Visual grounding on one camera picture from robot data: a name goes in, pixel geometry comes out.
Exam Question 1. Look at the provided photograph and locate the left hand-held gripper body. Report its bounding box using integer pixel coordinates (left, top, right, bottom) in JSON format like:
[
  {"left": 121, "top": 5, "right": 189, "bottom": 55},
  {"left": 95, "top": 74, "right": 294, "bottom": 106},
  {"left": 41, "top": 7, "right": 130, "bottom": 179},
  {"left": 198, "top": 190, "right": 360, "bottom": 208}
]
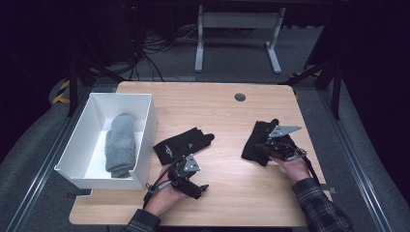
[{"left": 167, "top": 154, "right": 201, "bottom": 194}]

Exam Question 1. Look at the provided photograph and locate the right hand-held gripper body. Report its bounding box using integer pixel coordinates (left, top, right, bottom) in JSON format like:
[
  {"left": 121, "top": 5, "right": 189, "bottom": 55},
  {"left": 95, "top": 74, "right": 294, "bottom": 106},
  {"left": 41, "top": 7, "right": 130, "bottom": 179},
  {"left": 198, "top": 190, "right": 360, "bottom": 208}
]
[{"left": 267, "top": 126, "right": 308, "bottom": 161}]

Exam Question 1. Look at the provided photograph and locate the black sock pair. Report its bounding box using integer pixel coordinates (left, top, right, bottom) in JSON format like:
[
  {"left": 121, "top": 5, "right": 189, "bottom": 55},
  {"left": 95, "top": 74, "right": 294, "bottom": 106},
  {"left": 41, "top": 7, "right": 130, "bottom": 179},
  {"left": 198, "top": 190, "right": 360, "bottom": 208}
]
[
  {"left": 241, "top": 118, "right": 299, "bottom": 167},
  {"left": 152, "top": 127, "right": 216, "bottom": 166}
]

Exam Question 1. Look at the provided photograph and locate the white box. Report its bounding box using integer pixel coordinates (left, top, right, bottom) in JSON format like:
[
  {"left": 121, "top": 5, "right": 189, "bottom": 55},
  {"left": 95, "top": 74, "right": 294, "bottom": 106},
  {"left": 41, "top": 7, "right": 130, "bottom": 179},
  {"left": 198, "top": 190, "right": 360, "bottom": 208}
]
[{"left": 53, "top": 92, "right": 159, "bottom": 191}]

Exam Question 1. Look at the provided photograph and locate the person's right hand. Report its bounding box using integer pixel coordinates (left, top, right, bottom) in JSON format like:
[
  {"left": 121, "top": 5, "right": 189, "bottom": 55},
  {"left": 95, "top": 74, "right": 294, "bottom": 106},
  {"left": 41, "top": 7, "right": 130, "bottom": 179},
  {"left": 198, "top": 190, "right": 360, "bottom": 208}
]
[{"left": 270, "top": 156, "right": 312, "bottom": 184}]

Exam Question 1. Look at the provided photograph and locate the person's left hand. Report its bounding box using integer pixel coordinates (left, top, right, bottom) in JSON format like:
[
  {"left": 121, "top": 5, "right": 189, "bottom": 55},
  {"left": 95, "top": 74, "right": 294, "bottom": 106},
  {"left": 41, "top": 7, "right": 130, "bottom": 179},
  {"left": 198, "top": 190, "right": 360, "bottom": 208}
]
[{"left": 144, "top": 165, "right": 191, "bottom": 217}]

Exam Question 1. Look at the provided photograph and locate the grey fleece cloth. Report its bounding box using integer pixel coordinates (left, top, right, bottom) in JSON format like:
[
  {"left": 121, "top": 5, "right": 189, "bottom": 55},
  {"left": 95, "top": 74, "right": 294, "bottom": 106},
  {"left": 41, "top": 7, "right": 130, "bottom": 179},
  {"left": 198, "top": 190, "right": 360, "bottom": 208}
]
[{"left": 104, "top": 113, "right": 137, "bottom": 179}]

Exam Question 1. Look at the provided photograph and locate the black metal stand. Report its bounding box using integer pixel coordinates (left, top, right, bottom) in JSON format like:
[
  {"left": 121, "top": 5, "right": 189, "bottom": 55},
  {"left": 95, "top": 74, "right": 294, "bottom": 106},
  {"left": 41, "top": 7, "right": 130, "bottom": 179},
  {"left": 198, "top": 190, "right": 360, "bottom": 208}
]
[
  {"left": 278, "top": 56, "right": 343, "bottom": 121},
  {"left": 66, "top": 52, "right": 128, "bottom": 118}
]

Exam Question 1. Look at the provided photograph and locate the yellow and black striped tape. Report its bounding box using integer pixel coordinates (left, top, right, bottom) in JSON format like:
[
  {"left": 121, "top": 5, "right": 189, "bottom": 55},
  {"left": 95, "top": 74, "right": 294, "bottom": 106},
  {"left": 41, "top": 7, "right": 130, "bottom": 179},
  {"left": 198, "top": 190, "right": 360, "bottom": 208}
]
[{"left": 52, "top": 80, "right": 71, "bottom": 104}]

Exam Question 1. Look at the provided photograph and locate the left hand-held gripper cable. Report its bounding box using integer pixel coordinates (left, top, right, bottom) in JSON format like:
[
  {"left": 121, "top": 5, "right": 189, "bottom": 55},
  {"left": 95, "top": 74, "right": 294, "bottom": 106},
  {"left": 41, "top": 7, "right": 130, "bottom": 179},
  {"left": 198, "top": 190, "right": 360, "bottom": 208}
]
[{"left": 142, "top": 159, "right": 182, "bottom": 209}]

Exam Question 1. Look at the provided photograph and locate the hand-held gripper cable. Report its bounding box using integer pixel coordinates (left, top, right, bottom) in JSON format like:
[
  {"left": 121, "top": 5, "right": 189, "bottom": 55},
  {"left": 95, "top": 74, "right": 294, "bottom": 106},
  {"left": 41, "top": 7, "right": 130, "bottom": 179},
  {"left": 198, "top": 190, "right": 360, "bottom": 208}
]
[
  {"left": 142, "top": 159, "right": 182, "bottom": 209},
  {"left": 291, "top": 147, "right": 322, "bottom": 189}
]

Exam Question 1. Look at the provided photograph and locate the right hand-held gripper cable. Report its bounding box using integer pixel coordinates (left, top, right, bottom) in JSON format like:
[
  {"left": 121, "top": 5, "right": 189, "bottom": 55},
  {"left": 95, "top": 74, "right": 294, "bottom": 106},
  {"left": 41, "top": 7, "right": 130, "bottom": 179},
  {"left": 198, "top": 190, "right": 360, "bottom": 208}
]
[{"left": 291, "top": 147, "right": 322, "bottom": 189}]

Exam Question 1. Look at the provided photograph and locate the aluminium floor rail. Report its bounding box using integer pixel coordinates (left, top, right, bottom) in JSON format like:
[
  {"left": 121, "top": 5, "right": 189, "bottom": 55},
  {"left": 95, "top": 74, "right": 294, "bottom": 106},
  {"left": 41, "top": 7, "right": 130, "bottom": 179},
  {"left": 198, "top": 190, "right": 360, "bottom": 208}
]
[
  {"left": 317, "top": 88, "right": 393, "bottom": 232},
  {"left": 4, "top": 86, "right": 95, "bottom": 232}
]

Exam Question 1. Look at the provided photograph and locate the white desk frame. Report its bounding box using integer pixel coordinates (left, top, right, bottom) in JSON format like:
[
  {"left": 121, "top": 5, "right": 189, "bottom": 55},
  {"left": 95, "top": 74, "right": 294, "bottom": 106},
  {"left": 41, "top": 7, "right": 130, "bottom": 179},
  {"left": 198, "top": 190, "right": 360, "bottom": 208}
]
[{"left": 193, "top": 4, "right": 287, "bottom": 74}]

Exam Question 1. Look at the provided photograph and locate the tangle of floor cables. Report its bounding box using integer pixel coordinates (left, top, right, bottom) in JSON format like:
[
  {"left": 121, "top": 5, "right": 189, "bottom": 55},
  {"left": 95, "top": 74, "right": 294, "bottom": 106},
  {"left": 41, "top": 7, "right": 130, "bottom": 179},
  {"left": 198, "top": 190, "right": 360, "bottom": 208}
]
[{"left": 127, "top": 23, "right": 198, "bottom": 82}]

